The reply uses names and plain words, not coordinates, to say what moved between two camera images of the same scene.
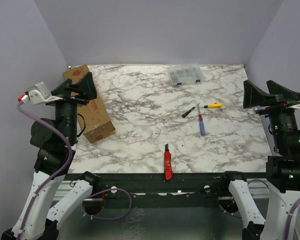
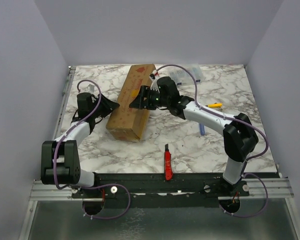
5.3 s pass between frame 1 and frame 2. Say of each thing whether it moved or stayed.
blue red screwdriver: stayed
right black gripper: moved
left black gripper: moved
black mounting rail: stayed
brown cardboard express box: moved
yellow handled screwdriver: stayed
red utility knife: stayed
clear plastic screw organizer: stayed
